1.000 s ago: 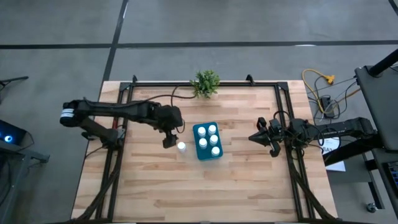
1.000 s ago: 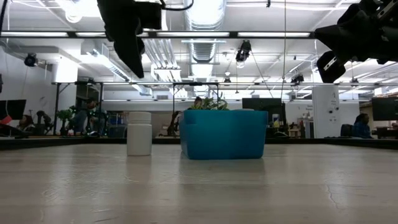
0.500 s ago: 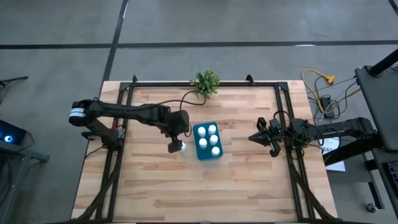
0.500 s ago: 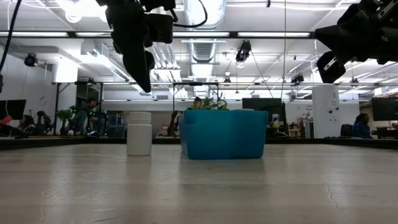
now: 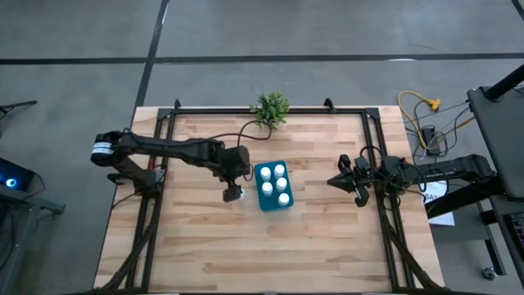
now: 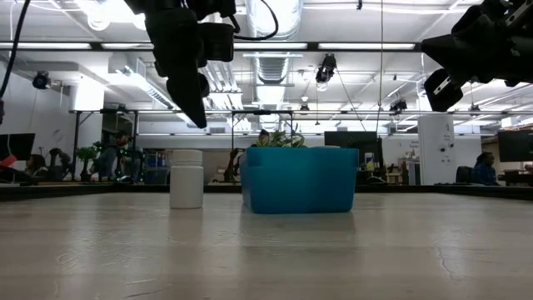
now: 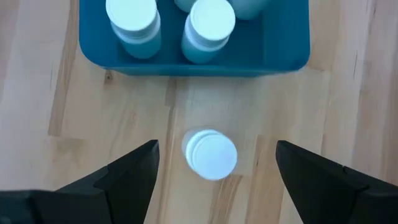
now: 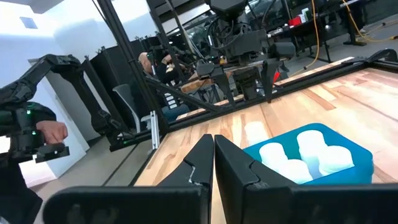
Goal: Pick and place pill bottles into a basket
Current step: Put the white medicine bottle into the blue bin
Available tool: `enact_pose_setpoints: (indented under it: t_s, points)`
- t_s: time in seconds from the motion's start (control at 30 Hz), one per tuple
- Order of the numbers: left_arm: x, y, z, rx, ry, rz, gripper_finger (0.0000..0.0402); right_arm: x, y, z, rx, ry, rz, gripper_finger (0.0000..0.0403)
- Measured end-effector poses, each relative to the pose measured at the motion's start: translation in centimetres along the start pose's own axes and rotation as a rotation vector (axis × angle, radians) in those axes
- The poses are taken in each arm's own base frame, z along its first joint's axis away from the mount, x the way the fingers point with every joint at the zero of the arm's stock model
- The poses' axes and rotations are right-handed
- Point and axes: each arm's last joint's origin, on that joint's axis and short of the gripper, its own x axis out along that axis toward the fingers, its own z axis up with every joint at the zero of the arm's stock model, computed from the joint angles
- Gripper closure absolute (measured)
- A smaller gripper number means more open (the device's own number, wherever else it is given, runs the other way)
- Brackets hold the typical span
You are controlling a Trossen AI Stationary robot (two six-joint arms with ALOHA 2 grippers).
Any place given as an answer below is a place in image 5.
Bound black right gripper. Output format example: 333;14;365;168
327;153;384;208

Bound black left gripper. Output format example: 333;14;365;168
215;144;253;204

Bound blue plastic basket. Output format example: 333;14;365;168
254;160;295;213

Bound green plant in white pot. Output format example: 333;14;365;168
249;92;291;131

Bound black power strip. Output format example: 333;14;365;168
421;125;442;157

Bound white paper sheet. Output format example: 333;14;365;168
419;179;456;227

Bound black side table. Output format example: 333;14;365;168
424;63;524;276

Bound grey metal table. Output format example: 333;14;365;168
0;186;66;295

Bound black computer with blue light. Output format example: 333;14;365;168
0;157;37;193

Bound black stand leg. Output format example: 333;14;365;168
0;99;38;118

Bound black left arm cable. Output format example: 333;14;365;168
212;119;273;149

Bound black metal frame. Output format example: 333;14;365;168
97;98;441;295

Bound yellow extension cable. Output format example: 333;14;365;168
396;89;443;152

